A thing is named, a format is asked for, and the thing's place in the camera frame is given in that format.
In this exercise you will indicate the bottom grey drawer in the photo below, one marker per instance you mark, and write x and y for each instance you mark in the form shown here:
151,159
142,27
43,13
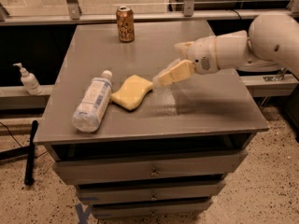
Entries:
150,208

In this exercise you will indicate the clear blue-label plastic bottle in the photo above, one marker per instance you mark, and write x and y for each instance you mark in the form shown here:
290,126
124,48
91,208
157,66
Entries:
92,108

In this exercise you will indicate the top grey drawer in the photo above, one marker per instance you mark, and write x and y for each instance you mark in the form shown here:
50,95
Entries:
147,168

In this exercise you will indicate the metal window rail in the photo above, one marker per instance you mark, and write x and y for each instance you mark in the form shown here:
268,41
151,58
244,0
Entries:
40,12

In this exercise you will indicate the middle grey drawer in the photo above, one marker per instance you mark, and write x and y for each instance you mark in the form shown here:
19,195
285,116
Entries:
156,192

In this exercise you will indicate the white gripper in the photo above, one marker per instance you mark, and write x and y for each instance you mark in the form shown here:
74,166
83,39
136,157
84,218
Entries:
203,54

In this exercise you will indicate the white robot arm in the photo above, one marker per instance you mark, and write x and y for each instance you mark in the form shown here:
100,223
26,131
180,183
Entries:
272,39

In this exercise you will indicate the gold soda can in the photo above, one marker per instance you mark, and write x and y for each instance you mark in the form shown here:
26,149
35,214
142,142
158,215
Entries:
125,24

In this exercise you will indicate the white pump dispenser bottle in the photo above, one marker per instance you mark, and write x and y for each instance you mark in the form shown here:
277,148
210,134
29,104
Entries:
29,80

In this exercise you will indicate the metal bracket on ledge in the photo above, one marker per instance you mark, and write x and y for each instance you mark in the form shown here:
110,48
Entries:
277,77

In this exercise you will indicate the yellow sponge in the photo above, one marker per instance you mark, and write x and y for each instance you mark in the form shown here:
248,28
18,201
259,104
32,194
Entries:
132,92

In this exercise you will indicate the grey drawer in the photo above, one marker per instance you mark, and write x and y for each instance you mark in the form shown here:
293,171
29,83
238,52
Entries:
156,192
150,208
147,168

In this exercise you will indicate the black stand leg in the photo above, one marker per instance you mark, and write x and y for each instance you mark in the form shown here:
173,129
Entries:
29,180

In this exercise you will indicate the grey drawer cabinet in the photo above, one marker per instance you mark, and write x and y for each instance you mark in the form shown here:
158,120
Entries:
201,114

